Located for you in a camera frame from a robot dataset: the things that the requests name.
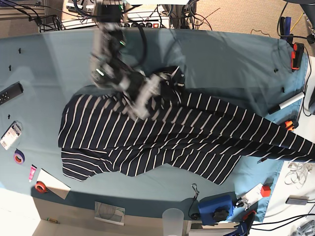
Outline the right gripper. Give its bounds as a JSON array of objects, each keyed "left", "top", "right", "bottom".
[{"left": 123, "top": 72, "right": 162, "bottom": 120}]

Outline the navy white striped t-shirt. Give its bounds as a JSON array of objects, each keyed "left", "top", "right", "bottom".
[{"left": 58, "top": 80, "right": 315, "bottom": 185}]

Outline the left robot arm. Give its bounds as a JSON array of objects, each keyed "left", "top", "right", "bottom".
[{"left": 285, "top": 0, "right": 315, "bottom": 44}]

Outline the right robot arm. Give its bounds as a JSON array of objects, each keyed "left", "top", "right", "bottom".
[{"left": 91, "top": 0, "right": 162, "bottom": 120}]

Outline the white power strip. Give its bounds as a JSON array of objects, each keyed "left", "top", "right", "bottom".
[{"left": 61, "top": 11, "right": 174, "bottom": 30}]

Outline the teal table cloth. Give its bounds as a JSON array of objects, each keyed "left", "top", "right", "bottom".
[{"left": 0, "top": 29, "right": 308, "bottom": 218}]

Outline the printed diagram paper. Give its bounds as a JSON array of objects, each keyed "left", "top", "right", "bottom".
[{"left": 94, "top": 202, "right": 126, "bottom": 226}]

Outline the black remote control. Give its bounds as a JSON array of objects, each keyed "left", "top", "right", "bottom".
[{"left": 0, "top": 82, "right": 24, "bottom": 105}]

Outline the white paper sheet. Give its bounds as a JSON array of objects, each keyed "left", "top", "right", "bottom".
[{"left": 37, "top": 169, "right": 71, "bottom": 200}]

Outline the black white marker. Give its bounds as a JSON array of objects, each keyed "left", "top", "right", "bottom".
[{"left": 268, "top": 92, "right": 305, "bottom": 115}]

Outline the translucent plastic cup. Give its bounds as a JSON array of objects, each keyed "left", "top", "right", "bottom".
[{"left": 162, "top": 208, "right": 184, "bottom": 236}]

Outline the pink glue tube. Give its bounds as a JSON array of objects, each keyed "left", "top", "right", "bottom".
[{"left": 29, "top": 165, "right": 37, "bottom": 182}]

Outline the orange black screwdriver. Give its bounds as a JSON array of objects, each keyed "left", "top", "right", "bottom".
[{"left": 257, "top": 158, "right": 266, "bottom": 164}]

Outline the blue clamp with knob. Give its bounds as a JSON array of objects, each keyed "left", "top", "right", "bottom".
[{"left": 198, "top": 195, "right": 234, "bottom": 225}]

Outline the purple tape roll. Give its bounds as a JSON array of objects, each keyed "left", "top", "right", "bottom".
[{"left": 13, "top": 149, "right": 25, "bottom": 165}]

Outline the orange tape roll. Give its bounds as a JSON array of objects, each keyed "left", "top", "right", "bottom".
[{"left": 34, "top": 181, "right": 48, "bottom": 194}]

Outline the orange black utility knife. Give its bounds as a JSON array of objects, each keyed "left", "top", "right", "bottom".
[{"left": 282, "top": 119, "right": 299, "bottom": 131}]

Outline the orange black clamp tool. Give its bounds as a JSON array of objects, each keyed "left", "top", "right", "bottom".
[{"left": 291, "top": 43, "right": 304, "bottom": 71}]

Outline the small red cube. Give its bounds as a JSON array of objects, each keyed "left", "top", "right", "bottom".
[{"left": 260, "top": 185, "right": 271, "bottom": 198}]

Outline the blue red bar clamp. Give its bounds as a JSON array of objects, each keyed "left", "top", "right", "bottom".
[{"left": 224, "top": 210, "right": 256, "bottom": 236}]

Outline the bundle of white zip ties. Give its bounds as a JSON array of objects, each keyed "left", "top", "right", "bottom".
[{"left": 284, "top": 162, "right": 315, "bottom": 189}]

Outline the grey flat adapter box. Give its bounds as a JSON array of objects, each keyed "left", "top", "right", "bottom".
[{"left": 285, "top": 196, "right": 309, "bottom": 206}]

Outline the silver carabiner with cord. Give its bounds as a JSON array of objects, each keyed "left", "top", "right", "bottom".
[{"left": 188, "top": 183, "right": 200, "bottom": 220}]

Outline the blue handled spring clamp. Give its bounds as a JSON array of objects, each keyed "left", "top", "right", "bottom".
[{"left": 280, "top": 17, "right": 293, "bottom": 43}]

